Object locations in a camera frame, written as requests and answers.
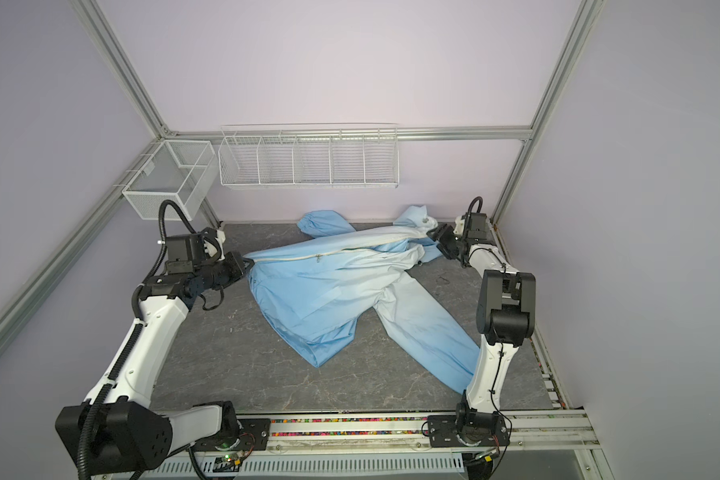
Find light blue zip jacket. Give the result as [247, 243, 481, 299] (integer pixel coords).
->
[247, 206, 479, 392]

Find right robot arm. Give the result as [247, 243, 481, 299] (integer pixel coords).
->
[428, 196, 536, 448]

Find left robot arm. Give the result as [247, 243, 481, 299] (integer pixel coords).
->
[55, 200, 254, 479]

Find small white mesh basket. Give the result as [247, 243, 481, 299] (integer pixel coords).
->
[123, 140, 219, 221]

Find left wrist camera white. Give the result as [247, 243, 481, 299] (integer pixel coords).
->
[201, 227, 226, 258]

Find long white wire basket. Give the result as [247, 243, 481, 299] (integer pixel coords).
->
[218, 123, 400, 188]

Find white vented cable duct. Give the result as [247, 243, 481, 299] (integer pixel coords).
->
[143, 452, 468, 480]

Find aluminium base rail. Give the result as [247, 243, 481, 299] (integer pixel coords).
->
[192, 410, 601, 458]

